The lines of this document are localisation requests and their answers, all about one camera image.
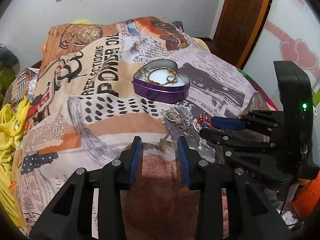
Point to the purple heart-shaped tin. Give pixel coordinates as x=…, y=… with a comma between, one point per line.
x=161, y=81

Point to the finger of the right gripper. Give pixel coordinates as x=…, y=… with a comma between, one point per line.
x=217, y=137
x=228, y=123

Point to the pink heart wall sticker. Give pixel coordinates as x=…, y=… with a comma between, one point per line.
x=296, y=51

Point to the newspaper print blanket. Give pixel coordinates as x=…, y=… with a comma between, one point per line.
x=85, y=112

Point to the yellow cloth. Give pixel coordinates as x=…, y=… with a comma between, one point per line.
x=12, y=126

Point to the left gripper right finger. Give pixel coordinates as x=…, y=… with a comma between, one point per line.
x=250, y=214

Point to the yellow-green cushion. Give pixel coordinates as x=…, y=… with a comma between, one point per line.
x=81, y=21

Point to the brown wooden door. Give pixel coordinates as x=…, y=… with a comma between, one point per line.
x=238, y=29

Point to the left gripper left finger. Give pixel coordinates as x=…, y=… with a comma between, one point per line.
x=69, y=213

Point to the dark blue bag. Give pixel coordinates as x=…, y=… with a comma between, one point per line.
x=178, y=25

